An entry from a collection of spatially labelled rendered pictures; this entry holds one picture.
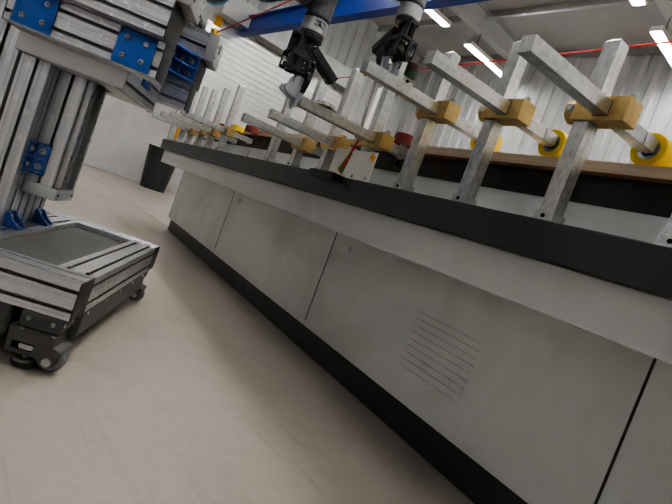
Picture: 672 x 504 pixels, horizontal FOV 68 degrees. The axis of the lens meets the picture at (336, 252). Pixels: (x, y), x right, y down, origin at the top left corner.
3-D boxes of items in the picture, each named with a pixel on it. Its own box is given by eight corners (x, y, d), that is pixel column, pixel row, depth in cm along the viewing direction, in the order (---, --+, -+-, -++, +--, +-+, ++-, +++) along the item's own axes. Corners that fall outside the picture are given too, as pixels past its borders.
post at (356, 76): (313, 189, 186) (357, 66, 184) (308, 188, 189) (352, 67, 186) (320, 192, 188) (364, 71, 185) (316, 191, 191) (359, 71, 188)
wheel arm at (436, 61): (432, 63, 104) (438, 46, 104) (421, 64, 107) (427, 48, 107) (562, 151, 132) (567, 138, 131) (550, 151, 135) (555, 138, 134)
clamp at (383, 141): (378, 146, 158) (384, 131, 158) (355, 144, 169) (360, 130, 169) (391, 153, 161) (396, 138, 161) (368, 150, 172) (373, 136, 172)
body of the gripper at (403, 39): (393, 51, 148) (407, 12, 148) (377, 54, 155) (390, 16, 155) (411, 63, 152) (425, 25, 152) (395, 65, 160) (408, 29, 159)
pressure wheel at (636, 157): (621, 153, 115) (645, 173, 110) (650, 125, 111) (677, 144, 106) (633, 162, 118) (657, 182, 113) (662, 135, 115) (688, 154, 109)
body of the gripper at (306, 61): (276, 69, 145) (290, 29, 144) (301, 82, 149) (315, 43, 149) (287, 67, 138) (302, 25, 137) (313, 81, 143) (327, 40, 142)
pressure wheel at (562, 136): (563, 123, 130) (535, 137, 136) (567, 149, 127) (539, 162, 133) (575, 132, 133) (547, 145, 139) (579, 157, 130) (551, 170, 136)
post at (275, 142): (265, 161, 228) (299, 66, 225) (261, 160, 232) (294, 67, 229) (274, 164, 230) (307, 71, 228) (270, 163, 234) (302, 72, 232)
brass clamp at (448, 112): (442, 116, 136) (448, 99, 136) (411, 116, 147) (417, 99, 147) (457, 125, 140) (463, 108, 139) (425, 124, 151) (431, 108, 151)
